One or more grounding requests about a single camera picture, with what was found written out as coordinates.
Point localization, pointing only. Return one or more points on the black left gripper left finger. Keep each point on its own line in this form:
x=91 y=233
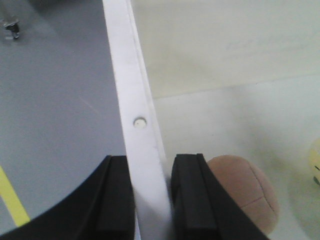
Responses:
x=101 y=208

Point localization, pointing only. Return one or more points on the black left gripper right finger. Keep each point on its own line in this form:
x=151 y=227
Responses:
x=203 y=210

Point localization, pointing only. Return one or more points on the pink plush bun toy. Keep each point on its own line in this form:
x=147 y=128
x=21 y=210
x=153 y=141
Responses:
x=250 y=188

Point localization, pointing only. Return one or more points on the yellow plush bun toy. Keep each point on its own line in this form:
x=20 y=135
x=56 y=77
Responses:
x=314 y=160

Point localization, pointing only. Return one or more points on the white plastic Totelife crate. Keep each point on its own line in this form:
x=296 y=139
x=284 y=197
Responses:
x=219 y=77

